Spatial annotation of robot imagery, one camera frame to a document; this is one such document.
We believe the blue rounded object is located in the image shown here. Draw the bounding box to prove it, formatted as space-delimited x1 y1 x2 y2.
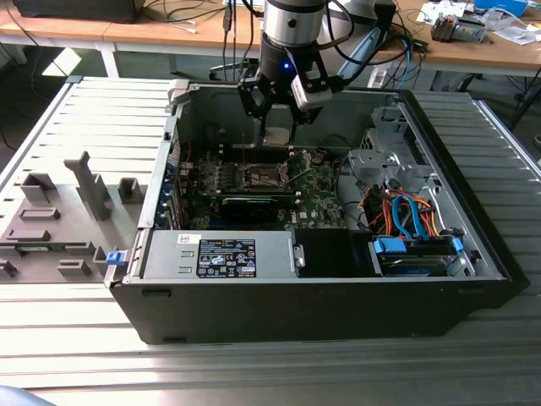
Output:
0 383 58 406

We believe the black graphics card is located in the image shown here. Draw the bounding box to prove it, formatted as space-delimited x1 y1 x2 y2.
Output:
219 194 281 225

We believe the silver CPU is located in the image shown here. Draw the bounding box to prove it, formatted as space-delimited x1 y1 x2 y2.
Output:
261 125 292 147

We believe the blue round cable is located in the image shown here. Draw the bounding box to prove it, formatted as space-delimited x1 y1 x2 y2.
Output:
399 36 418 88

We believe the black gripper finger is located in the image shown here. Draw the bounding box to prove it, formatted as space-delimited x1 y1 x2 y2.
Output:
236 75 278 141
289 104 325 143

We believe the CPU socket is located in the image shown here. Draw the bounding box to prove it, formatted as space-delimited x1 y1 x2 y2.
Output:
244 160 295 192

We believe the metal drive cage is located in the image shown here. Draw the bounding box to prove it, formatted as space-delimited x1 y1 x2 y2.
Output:
346 105 436 191

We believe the blue cardboard box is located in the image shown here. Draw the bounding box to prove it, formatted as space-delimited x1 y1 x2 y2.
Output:
473 0 529 17

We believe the metal socket cover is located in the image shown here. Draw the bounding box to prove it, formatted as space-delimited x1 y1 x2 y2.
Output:
281 148 316 186

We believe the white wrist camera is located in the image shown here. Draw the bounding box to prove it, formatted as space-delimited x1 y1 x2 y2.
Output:
290 69 343 112

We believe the black box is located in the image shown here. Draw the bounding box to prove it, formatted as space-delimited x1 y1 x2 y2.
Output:
12 0 140 23

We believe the wooden desk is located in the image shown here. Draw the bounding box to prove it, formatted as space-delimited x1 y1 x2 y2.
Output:
0 0 265 80
371 0 541 92

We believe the blue flat wire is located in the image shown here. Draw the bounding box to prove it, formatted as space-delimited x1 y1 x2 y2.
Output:
405 196 429 242
391 194 410 237

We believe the black plastic shroud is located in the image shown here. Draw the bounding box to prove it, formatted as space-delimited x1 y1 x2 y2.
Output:
295 228 352 278

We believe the black PC case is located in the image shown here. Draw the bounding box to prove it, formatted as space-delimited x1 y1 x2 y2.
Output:
103 80 532 346

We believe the grey parts rack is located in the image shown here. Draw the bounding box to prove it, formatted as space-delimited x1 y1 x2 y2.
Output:
0 151 147 284

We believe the green RAM stick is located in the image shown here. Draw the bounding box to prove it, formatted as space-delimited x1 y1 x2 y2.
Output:
16 244 56 255

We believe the pale blue teach pendant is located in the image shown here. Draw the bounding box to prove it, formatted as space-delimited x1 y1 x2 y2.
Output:
340 29 384 80

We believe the orange wire bundle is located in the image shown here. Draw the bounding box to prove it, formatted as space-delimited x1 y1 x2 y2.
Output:
366 188 444 239

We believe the grey power supply unit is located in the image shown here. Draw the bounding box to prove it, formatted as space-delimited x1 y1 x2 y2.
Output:
141 230 297 280

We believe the black speaker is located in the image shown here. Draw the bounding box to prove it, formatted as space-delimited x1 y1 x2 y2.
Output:
374 0 397 51

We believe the hard disk in blue carrier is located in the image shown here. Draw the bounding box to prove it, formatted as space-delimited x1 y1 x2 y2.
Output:
368 234 466 278

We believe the grey metal device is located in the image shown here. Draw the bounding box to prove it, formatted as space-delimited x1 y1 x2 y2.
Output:
429 12 488 43

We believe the green motherboard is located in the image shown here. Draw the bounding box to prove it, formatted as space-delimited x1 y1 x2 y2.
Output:
177 147 352 232

